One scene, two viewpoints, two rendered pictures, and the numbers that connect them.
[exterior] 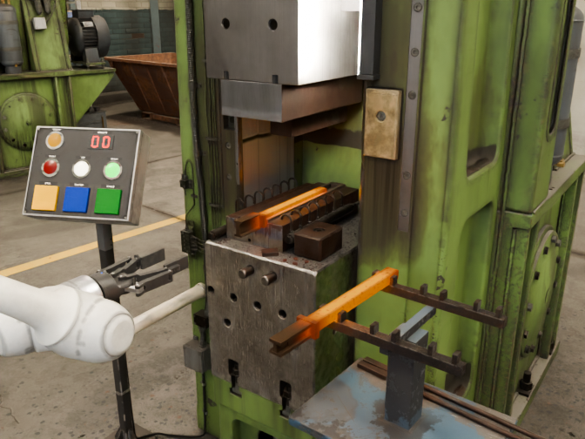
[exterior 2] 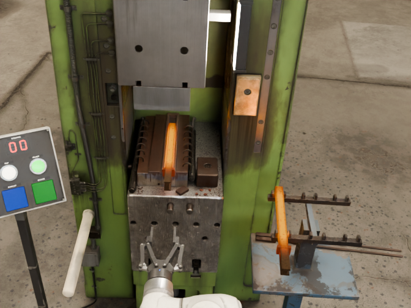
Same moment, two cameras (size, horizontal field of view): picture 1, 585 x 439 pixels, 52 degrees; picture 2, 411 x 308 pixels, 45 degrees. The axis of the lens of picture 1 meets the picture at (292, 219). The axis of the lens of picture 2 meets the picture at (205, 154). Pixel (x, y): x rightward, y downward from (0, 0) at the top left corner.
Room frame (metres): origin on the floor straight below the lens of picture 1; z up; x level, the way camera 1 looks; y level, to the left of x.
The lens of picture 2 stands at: (0.27, 0.89, 2.21)
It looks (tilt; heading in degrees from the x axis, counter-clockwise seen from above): 37 degrees down; 323
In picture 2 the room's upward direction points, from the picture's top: 3 degrees clockwise
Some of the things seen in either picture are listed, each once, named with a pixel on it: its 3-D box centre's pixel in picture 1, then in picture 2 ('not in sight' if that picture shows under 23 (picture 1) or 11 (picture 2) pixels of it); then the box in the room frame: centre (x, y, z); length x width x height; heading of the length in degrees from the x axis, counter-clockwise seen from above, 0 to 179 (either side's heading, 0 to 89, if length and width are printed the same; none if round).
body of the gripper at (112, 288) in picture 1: (110, 286); (159, 272); (1.13, 0.38, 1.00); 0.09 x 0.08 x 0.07; 145
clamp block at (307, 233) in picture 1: (319, 240); (207, 172); (1.51, -0.07, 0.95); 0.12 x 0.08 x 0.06; 145
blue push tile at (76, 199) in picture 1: (77, 199); (14, 198); (1.69, 0.64, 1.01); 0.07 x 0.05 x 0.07; 80
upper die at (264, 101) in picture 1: (296, 91); (165, 71); (1.74, -0.01, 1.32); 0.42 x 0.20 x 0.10; 145
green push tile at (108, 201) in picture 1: (108, 201); (44, 191); (1.68, 0.54, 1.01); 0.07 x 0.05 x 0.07; 80
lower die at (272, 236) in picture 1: (296, 210); (165, 146); (1.74, -0.01, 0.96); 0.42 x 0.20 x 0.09; 145
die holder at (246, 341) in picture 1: (312, 292); (177, 192); (1.71, -0.06, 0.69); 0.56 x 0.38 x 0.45; 145
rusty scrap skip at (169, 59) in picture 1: (179, 89); not in sight; (8.58, 1.58, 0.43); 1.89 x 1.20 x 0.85; 48
